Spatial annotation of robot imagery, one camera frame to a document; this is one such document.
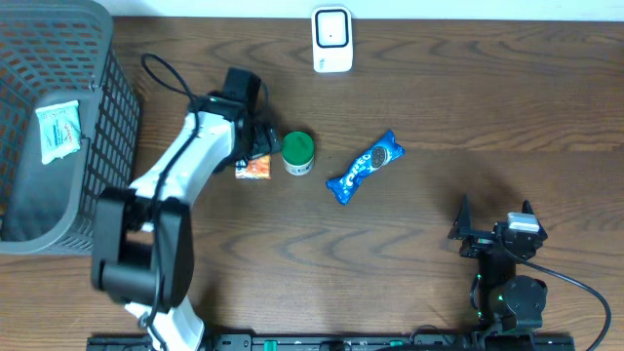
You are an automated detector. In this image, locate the grey plastic mesh basket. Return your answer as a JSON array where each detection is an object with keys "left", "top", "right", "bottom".
[{"left": 1, "top": 0, "right": 140, "bottom": 254}]

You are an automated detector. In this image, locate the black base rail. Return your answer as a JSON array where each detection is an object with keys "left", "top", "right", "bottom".
[{"left": 87, "top": 332, "right": 576, "bottom": 351}]

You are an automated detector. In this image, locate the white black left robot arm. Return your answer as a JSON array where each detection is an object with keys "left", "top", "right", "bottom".
[{"left": 91, "top": 93, "right": 258, "bottom": 350}]

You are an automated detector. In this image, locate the orange tissue pack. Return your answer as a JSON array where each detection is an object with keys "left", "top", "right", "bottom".
[{"left": 235, "top": 155, "right": 271, "bottom": 179}]

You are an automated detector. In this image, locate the blue Oreo cookie pack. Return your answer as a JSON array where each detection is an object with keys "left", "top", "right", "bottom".
[{"left": 326, "top": 130, "right": 406, "bottom": 206}]

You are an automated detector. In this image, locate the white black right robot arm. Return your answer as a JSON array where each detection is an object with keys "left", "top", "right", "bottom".
[{"left": 448, "top": 197, "right": 548, "bottom": 334}]

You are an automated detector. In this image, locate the green lid white jar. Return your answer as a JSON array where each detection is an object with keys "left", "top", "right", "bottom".
[{"left": 282, "top": 131, "right": 315, "bottom": 176}]

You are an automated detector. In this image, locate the white wet wipes pack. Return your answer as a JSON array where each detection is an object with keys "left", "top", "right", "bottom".
[{"left": 35, "top": 100, "right": 82, "bottom": 165}]

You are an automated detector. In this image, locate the white barcode scanner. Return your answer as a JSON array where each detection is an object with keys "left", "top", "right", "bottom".
[{"left": 311, "top": 6, "right": 354, "bottom": 73}]

